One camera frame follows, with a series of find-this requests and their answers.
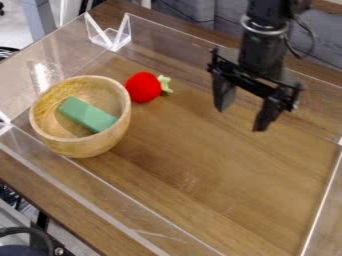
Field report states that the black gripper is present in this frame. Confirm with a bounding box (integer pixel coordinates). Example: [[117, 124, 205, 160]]
[[207, 15, 302, 132]]

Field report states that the red plush fruit green stem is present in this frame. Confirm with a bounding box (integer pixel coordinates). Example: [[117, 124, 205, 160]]
[[125, 71, 174, 103]]

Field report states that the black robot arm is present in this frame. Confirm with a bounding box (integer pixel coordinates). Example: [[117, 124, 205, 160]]
[[207, 0, 313, 132]]

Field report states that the green rectangular block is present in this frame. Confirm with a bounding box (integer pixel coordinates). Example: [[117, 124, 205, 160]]
[[58, 96, 118, 133]]

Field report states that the light wooden bowl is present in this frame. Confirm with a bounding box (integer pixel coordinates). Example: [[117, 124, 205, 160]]
[[30, 75, 131, 158]]

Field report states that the clear acrylic tray enclosure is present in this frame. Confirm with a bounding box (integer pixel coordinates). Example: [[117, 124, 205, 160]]
[[0, 19, 342, 256]]

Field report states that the black table leg bracket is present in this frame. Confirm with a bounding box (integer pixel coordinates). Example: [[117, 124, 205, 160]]
[[30, 212, 75, 256]]

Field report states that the black cable on floor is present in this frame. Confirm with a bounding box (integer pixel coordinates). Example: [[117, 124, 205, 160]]
[[0, 226, 55, 256]]

